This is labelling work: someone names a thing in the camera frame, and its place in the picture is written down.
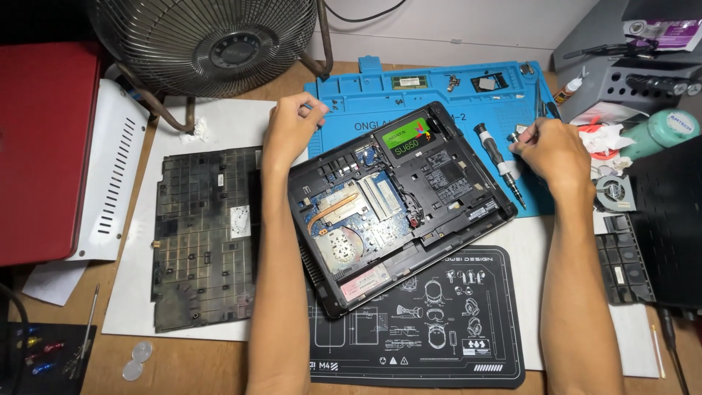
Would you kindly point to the person's left hand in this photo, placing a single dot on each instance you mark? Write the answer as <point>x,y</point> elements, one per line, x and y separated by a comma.
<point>290,134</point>

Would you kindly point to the person's right hand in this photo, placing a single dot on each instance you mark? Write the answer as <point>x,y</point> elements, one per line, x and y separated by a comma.
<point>554,153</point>

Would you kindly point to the person's right fingers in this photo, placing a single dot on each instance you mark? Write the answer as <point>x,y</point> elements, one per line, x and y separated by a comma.
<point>527,140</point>

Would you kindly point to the small metal part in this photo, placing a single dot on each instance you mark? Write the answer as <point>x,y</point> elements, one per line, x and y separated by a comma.
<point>513,136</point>

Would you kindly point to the black white screwdriver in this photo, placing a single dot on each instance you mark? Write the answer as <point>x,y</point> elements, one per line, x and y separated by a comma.
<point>496,159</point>

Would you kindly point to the metal tweezers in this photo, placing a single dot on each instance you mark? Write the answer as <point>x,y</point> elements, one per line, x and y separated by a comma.
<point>540,99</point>

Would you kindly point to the small glue bottle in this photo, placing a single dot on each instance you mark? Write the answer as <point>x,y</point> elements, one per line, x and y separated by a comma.
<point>568,89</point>

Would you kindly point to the crumpled white tissue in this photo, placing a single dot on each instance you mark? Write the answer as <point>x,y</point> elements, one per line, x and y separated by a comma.
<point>602,138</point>

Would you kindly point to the small laptop cooling fan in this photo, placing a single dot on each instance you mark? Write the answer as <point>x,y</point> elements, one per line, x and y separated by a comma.
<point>615,192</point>

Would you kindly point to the grey tool holder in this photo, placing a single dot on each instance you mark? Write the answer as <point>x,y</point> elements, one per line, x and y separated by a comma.
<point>619,82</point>

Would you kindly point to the black tweezers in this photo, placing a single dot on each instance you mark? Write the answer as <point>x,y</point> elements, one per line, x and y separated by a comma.
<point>603,51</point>

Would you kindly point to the green label solid state drive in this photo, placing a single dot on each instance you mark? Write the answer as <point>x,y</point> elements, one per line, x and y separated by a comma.
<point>407,141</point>

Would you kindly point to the green memory module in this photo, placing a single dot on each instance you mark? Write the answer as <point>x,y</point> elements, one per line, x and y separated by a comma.
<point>409,82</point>

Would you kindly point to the teal bottle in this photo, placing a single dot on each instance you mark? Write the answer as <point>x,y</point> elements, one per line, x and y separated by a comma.
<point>661,133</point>

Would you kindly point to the open black laptop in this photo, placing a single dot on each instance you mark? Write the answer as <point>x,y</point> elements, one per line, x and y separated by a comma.
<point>406,219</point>

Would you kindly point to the blue silicone repair mat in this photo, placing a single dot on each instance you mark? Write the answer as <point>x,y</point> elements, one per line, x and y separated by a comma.
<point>384,104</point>

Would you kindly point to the laptop memory module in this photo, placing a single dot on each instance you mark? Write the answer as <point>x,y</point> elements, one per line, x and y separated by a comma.
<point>388,192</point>

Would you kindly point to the black perforated panel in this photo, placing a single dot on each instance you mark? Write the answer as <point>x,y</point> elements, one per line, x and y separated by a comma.
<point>666,219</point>

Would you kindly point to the black plastic cover piece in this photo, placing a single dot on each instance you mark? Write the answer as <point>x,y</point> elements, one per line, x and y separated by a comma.
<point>622,269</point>

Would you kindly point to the white purple packet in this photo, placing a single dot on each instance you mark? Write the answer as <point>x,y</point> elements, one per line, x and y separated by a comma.
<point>666,33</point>

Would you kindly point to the black desk mat white drawings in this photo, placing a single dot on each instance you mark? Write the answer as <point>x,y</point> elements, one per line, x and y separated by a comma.
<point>439,329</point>

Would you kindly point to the cotton swab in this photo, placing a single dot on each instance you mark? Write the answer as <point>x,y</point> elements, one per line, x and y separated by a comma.
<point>658,351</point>

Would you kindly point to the black pen tool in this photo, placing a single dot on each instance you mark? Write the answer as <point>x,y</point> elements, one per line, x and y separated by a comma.
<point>672,345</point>

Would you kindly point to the small white tissue wad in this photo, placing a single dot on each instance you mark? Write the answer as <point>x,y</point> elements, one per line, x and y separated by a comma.
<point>197,129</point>

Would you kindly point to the metal floor fan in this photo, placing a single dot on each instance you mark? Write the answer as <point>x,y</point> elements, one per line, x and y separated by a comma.
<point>208,44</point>

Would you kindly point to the dirty black laptop bottom cover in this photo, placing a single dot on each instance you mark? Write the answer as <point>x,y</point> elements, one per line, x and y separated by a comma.
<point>203,236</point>

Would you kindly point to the large white sheet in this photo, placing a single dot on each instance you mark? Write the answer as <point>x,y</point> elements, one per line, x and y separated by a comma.
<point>142,263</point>

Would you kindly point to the white perforated metal panel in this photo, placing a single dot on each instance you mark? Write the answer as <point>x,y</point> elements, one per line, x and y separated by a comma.
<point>109,175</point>

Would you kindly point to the clear round disc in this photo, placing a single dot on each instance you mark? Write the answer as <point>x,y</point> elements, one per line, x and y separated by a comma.
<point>132,370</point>
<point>142,351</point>

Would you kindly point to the thin metal screwdriver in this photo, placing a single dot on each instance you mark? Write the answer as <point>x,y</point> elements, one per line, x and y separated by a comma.
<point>88,326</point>

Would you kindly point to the red laptop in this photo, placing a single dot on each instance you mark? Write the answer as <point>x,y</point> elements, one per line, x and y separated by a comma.
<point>44,153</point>

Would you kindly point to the white paper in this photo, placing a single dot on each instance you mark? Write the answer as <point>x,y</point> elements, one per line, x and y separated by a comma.
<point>55,281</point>

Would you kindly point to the black tray with coloured bits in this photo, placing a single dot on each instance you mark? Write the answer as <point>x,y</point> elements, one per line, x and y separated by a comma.
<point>46,356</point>

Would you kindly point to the black frame with grey pad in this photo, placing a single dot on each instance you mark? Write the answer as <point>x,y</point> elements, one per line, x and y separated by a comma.
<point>490,82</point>

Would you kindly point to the small metal bracket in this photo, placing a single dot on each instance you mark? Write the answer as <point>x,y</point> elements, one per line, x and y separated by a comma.
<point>453,83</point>

